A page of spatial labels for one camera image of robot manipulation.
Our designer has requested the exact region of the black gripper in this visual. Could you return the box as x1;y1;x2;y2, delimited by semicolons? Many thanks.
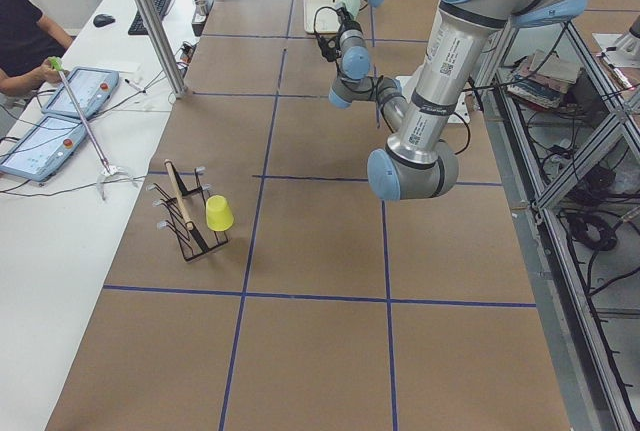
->
335;6;356;31

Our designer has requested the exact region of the green cup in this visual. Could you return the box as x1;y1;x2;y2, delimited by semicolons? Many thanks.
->
333;0;361;20

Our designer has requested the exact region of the white bear tray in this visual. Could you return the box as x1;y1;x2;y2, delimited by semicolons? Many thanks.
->
303;0;344;35

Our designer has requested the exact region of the metal cylinder cup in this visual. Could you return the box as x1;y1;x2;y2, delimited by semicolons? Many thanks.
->
195;0;208;16

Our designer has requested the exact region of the yellow cup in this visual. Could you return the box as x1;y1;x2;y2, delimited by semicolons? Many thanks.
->
206;195;234;232

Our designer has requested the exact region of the person's hand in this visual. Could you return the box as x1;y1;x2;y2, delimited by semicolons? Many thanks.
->
38;59;61;84

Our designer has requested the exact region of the lower orange connector box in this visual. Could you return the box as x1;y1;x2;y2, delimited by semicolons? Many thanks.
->
180;41;196;64

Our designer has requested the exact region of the black keyboard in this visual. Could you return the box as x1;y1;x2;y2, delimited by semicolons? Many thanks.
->
127;0;177;36

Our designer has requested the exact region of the stack of books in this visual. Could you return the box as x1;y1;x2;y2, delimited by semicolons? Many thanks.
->
506;50;582;109

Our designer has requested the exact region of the black marker pen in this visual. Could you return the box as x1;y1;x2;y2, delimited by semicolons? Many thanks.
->
124;78;146;94

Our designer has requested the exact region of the black computer mouse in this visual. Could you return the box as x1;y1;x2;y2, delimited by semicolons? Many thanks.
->
93;13;115;28

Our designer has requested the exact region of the upper teach pendant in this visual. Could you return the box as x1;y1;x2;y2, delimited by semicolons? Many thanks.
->
42;67;119;119

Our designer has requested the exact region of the teach pendant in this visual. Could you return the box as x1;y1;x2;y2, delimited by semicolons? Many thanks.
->
42;67;119;119
1;115;87;183

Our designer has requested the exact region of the pink reacher grabber stick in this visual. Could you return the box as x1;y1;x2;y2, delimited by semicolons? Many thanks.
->
48;57;138;201

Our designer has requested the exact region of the person in black shirt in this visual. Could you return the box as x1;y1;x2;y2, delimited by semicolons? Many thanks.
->
1;0;73;97

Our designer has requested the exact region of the lower teach pendant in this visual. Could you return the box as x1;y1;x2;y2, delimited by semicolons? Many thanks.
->
1;115;87;183

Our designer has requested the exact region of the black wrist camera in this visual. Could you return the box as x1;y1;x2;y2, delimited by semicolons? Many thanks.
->
316;35;341;62

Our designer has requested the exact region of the aluminium frame post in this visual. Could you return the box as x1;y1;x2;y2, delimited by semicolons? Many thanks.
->
134;0;187;99

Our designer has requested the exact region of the black wire cup rack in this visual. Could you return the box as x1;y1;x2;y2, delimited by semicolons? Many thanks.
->
147;159;230;262

